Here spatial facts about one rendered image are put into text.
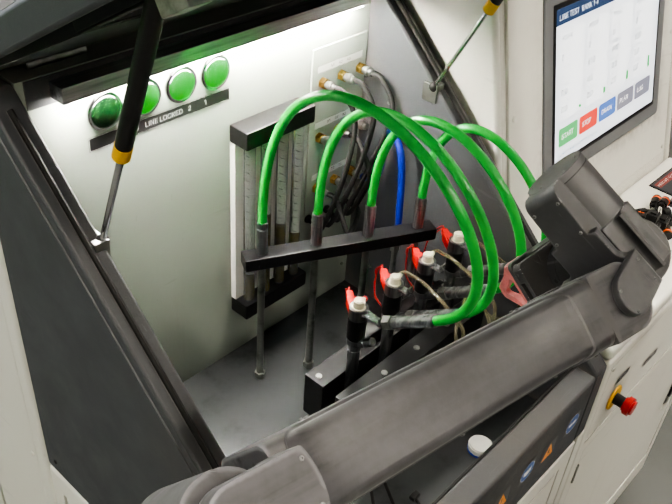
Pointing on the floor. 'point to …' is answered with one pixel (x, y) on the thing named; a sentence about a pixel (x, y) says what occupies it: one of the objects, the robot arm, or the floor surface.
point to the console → (441, 34)
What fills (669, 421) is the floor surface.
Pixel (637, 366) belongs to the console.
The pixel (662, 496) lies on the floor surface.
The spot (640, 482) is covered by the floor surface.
